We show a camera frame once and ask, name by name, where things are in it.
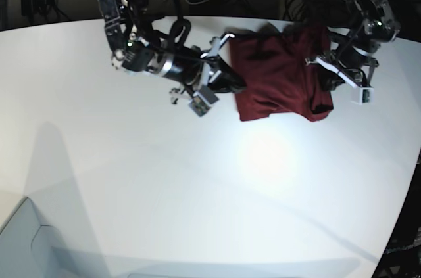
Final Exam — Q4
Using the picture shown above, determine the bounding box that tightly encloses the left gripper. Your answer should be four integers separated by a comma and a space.
305, 46, 378, 91

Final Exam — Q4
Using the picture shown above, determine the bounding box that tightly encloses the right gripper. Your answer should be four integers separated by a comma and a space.
168, 33, 247, 104

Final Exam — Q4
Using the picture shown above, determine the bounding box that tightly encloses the dark red t-shirt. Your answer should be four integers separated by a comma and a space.
229, 24, 334, 122

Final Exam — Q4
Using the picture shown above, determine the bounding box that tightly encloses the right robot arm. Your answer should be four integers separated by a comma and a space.
98, 0, 246, 111

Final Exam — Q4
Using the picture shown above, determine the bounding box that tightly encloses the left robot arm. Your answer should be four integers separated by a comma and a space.
319, 0, 401, 91

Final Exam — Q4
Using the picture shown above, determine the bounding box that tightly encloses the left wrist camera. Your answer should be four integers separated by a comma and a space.
351, 87, 374, 105

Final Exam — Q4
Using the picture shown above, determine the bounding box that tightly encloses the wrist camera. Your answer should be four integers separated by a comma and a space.
189, 86, 219, 117
351, 87, 374, 105

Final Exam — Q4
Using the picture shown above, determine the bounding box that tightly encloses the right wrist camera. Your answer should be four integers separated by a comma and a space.
189, 86, 219, 117

